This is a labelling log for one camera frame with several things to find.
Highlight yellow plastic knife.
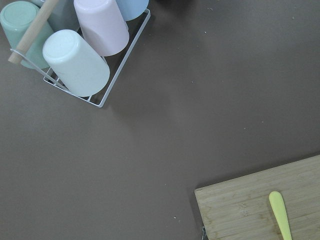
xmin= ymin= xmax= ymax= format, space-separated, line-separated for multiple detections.
xmin=268 ymin=191 xmax=292 ymax=240

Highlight grey cup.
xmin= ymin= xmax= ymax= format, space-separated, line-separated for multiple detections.
xmin=47 ymin=0 xmax=80 ymax=32

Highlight mint green cup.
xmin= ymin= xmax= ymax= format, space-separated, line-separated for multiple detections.
xmin=0 ymin=1 xmax=54 ymax=69

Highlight white cup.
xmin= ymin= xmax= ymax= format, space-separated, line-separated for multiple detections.
xmin=42 ymin=29 xmax=110 ymax=97

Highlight wooden rack handle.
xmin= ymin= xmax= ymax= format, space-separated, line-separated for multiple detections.
xmin=8 ymin=0 xmax=59 ymax=64

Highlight white wire cup rack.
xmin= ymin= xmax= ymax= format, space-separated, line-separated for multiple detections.
xmin=10 ymin=9 xmax=151 ymax=108

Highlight blue cup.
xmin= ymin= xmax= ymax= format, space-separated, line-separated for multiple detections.
xmin=116 ymin=0 xmax=149 ymax=21

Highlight bamboo cutting board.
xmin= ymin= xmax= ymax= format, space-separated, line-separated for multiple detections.
xmin=194 ymin=156 xmax=320 ymax=240

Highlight pink cup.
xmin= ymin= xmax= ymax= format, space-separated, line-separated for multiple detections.
xmin=73 ymin=0 xmax=130 ymax=57

